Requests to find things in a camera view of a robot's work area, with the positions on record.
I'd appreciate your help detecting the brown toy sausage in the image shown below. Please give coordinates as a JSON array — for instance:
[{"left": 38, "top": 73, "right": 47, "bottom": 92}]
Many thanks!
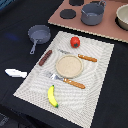
[{"left": 39, "top": 50, "right": 52, "bottom": 66}]

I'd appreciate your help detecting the red toy tomato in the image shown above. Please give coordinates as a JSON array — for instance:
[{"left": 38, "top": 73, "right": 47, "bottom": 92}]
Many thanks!
[{"left": 70, "top": 36, "right": 80, "bottom": 48}]

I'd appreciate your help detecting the yellow toy banana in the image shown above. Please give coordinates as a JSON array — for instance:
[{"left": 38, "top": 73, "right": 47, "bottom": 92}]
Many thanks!
[{"left": 48, "top": 85, "right": 59, "bottom": 108}]

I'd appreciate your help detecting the round beige plate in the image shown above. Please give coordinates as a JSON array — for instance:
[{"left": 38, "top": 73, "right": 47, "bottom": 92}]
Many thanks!
[{"left": 56, "top": 55, "right": 83, "bottom": 78}]

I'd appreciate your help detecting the white woven placemat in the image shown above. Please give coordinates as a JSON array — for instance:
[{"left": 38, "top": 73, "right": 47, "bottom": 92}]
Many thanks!
[{"left": 14, "top": 31, "right": 114, "bottom": 128}]

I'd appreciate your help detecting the small grey frying pan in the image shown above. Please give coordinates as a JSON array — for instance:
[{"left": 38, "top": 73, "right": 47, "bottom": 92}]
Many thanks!
[{"left": 28, "top": 25, "right": 51, "bottom": 54}]

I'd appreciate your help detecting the black round stove burner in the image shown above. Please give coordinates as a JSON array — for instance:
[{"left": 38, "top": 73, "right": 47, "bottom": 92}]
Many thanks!
[{"left": 60, "top": 9, "right": 76, "bottom": 19}]

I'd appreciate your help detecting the grey cooking pot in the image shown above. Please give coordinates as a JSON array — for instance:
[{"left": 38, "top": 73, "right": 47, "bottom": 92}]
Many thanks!
[{"left": 81, "top": 0, "right": 106, "bottom": 26}]

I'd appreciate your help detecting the brown toy stove board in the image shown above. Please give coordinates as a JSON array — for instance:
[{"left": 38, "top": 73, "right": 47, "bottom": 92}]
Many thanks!
[{"left": 48, "top": 0, "right": 128, "bottom": 43}]

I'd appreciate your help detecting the beige bowl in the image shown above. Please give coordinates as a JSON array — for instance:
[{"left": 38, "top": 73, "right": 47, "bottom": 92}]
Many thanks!
[{"left": 116, "top": 4, "right": 128, "bottom": 30}]

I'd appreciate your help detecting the fork with orange handle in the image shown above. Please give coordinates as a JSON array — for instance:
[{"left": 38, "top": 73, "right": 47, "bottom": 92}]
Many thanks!
[{"left": 43, "top": 71, "right": 85, "bottom": 89}]

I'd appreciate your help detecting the knife with orange handle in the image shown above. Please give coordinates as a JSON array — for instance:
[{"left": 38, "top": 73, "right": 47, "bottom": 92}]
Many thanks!
[{"left": 58, "top": 49, "right": 97, "bottom": 62}]

